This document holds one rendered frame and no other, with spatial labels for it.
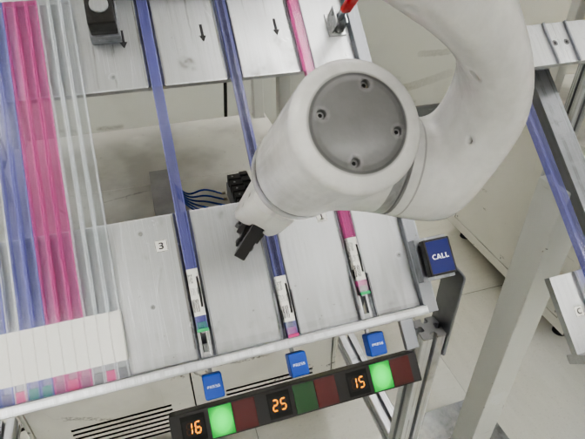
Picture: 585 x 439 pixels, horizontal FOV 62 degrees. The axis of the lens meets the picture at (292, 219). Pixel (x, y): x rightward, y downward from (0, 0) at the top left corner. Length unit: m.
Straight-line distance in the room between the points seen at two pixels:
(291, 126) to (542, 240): 0.70
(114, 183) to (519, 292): 0.90
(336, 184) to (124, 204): 0.89
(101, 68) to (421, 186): 0.51
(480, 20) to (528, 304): 0.80
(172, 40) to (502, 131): 0.54
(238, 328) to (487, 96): 0.45
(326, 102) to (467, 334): 1.47
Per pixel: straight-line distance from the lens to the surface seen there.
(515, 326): 1.05
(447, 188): 0.35
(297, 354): 0.65
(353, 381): 0.70
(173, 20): 0.78
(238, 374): 1.19
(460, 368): 1.62
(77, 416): 1.22
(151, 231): 0.66
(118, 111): 2.55
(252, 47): 0.76
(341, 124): 0.29
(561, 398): 1.66
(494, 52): 0.28
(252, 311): 0.65
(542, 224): 0.92
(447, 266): 0.70
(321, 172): 0.28
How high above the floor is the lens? 1.22
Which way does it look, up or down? 36 degrees down
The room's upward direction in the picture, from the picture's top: straight up
